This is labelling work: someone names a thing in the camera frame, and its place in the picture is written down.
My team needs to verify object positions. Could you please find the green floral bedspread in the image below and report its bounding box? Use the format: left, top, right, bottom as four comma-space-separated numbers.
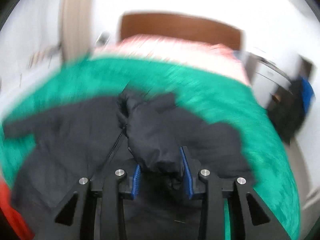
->
5, 57, 300, 239

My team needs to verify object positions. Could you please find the brown wooden headboard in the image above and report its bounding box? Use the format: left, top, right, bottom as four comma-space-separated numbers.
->
119, 12, 242, 50

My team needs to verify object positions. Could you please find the beige curtain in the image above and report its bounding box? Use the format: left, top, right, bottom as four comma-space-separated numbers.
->
60, 0, 93, 62

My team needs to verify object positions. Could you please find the black puffer jacket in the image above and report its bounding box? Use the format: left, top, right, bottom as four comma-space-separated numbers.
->
3, 89, 254, 239

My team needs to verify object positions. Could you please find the small white round device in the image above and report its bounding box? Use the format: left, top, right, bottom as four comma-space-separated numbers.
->
95, 33, 110, 47

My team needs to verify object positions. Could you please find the white bedside cabinet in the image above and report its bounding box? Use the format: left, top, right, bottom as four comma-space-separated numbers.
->
245, 52, 314, 108

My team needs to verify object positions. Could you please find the blue garment on coat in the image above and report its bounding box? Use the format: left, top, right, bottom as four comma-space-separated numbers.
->
300, 76, 314, 115

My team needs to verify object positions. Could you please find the black coat on chair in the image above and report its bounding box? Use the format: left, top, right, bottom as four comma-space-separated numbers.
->
267, 78, 305, 145

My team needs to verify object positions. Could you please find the pink striped bed sheet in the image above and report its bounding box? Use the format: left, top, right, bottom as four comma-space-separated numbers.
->
93, 34, 250, 86

